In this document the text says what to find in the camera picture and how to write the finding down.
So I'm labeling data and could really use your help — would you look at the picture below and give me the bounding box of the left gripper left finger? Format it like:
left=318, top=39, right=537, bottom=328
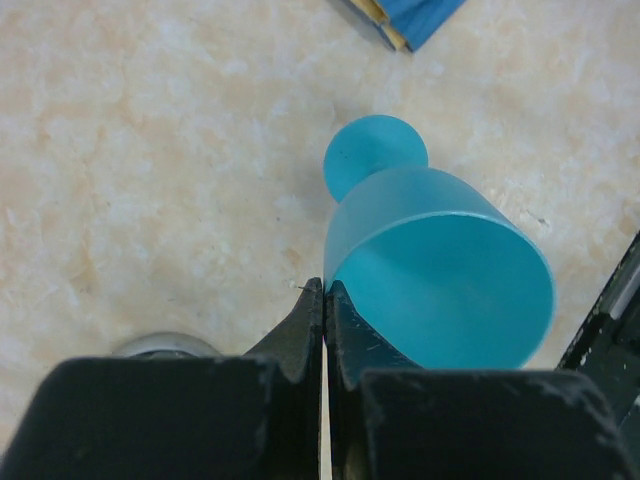
left=1, top=278, right=323, bottom=479

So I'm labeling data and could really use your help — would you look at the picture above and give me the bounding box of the chrome wire glass rack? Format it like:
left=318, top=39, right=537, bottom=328
left=113, top=332, right=220, bottom=359

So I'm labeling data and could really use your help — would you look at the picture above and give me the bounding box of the blue cartoon cloth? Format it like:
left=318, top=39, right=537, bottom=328
left=340, top=0, right=465, bottom=53

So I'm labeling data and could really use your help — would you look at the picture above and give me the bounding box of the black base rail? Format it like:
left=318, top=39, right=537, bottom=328
left=558, top=237, right=639, bottom=424

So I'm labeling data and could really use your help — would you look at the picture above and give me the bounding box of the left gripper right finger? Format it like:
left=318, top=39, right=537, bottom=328
left=324, top=282, right=639, bottom=479

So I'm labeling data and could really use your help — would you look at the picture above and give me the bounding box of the blue wine glass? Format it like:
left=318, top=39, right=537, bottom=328
left=323, top=115, right=556, bottom=369

